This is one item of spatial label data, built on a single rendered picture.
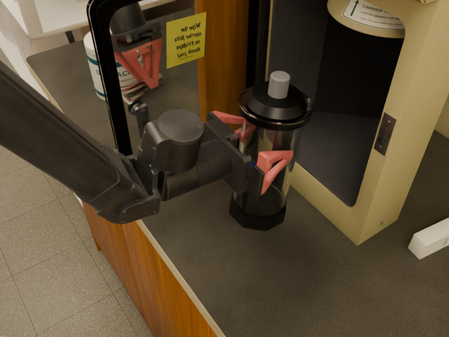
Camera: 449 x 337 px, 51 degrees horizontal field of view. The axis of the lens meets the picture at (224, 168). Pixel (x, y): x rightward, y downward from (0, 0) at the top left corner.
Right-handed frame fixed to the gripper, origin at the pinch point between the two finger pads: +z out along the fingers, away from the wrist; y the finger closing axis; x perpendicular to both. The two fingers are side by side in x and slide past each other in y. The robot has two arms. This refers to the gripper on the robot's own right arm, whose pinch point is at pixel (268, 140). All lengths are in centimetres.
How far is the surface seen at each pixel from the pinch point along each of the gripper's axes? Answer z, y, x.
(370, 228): 17.1, -12.8, 17.8
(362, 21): 12.9, -1.5, -17.5
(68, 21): 7, 106, 24
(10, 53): 1, 177, 66
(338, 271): 8.4, -14.6, 22.5
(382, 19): 14.2, -3.7, -18.4
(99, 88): -4, 56, 20
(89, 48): -6, 57, 9
